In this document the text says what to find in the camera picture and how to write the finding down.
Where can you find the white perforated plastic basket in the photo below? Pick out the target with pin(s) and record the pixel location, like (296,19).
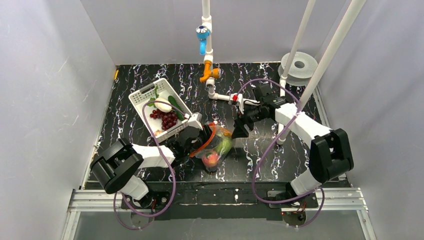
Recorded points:
(143,102)

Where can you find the orange faucet valve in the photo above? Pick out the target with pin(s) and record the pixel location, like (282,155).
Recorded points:
(210,72)

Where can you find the white filament spool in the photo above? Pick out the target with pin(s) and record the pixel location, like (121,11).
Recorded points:
(301,71)

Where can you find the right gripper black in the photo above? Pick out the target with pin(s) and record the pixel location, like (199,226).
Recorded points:
(244,119)

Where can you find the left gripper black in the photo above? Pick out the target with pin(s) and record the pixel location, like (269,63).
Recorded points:
(205,135)

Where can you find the fake green cucumber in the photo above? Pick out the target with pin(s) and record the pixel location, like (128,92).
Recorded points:
(179,112)

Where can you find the clear zip top bag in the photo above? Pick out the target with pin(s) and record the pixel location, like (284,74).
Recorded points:
(213,138)

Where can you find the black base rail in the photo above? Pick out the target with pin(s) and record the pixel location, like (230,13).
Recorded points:
(211,200)

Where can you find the blue faucet valve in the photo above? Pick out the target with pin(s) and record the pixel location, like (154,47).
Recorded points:
(202,33)

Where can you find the fake red apple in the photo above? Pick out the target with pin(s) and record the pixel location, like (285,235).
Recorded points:
(210,158)

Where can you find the fake orange ginger root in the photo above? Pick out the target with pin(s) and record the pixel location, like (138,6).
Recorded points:
(225,132)

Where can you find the fake green cabbage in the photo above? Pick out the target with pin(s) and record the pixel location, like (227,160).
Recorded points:
(224,146)

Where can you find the fake purple grapes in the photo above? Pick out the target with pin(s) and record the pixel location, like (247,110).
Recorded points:
(167,119)

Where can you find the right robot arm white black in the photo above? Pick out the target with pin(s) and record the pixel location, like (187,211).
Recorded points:
(330,154)

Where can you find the yellow pencil at wall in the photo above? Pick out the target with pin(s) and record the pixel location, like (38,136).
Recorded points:
(116,74)

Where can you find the white PVC pipe frame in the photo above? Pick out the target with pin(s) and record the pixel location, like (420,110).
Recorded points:
(324,56)

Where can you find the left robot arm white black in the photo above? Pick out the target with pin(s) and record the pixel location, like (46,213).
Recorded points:
(116,166)

